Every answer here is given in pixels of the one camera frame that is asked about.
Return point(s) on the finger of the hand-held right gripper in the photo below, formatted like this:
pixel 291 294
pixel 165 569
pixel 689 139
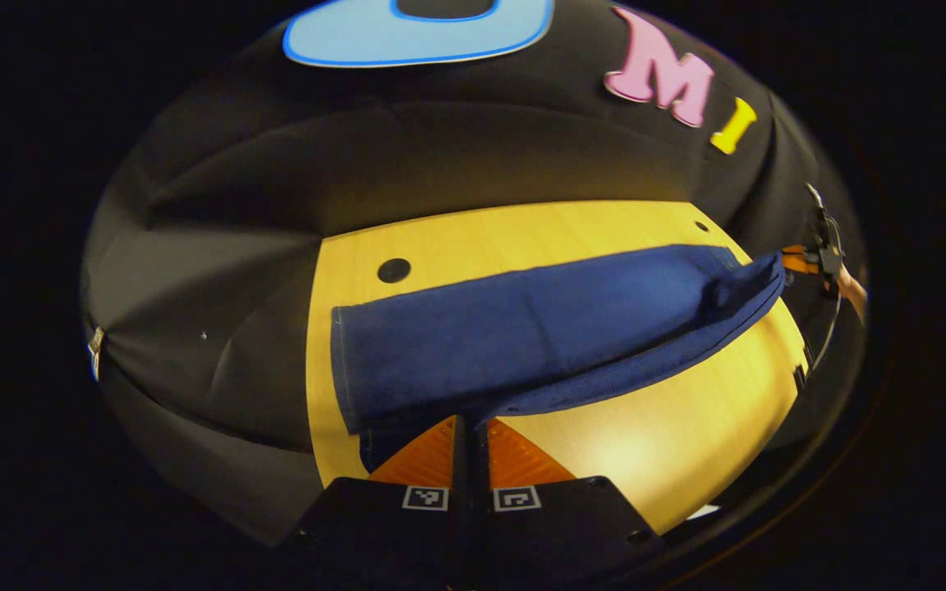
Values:
pixel 801 261

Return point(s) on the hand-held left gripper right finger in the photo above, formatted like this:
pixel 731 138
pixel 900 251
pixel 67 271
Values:
pixel 555 525

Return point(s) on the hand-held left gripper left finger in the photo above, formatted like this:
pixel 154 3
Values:
pixel 391 529

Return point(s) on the blue denim jeans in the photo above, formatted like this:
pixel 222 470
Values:
pixel 522 328

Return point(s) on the black backdrop cloth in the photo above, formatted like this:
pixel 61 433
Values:
pixel 235 246

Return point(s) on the silver metal clip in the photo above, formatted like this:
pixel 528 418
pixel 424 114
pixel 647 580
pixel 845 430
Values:
pixel 96 351

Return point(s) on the black table edge bracket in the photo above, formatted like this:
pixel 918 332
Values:
pixel 800 376

